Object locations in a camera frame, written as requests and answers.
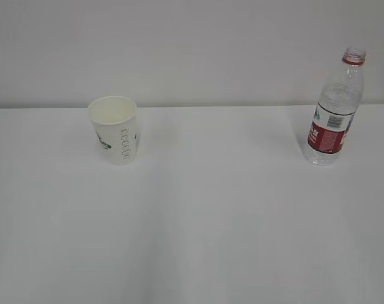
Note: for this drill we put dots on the white paper coffee cup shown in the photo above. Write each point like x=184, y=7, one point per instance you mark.
x=114, y=119

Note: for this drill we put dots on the clear plastic water bottle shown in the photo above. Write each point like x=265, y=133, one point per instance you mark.
x=337, y=105

